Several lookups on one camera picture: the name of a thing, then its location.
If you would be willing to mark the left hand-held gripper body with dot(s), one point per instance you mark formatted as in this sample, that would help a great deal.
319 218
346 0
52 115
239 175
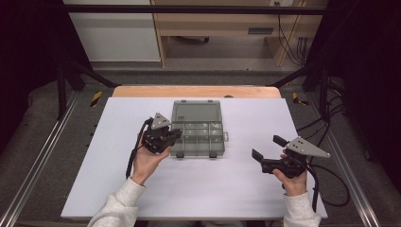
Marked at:
156 137

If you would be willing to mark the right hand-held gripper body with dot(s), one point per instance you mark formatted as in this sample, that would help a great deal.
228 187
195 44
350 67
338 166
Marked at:
294 157

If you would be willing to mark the transparent grey compartment box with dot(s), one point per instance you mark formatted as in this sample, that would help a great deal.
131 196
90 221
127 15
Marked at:
197 132

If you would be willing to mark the person's right hand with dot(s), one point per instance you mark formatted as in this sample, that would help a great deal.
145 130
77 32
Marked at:
293 185

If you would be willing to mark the person's left hand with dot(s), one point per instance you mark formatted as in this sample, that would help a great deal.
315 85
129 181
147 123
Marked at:
146 165

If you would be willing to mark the yellow black tape marker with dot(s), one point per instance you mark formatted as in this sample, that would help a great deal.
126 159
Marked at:
96 98
298 99

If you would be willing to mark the white table board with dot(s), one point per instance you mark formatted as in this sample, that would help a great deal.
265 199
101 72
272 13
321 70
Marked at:
205 189

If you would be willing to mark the black metal stand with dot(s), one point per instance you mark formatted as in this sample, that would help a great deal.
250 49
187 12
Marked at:
323 91
61 91

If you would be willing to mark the white cabinet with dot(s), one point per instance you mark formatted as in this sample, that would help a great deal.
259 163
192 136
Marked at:
116 38

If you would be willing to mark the black curtain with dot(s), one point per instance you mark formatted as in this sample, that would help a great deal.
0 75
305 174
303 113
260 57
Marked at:
28 63
362 63

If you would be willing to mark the light wooden desk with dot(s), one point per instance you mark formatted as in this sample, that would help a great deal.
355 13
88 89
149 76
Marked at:
220 23

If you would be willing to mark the white power strip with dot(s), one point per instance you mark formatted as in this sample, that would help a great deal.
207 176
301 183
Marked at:
281 2

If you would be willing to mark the aluminium floor rail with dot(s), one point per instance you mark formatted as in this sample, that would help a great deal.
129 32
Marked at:
350 176
41 157

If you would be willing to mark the black horizontal frame bar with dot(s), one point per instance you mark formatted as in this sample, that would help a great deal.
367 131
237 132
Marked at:
189 9

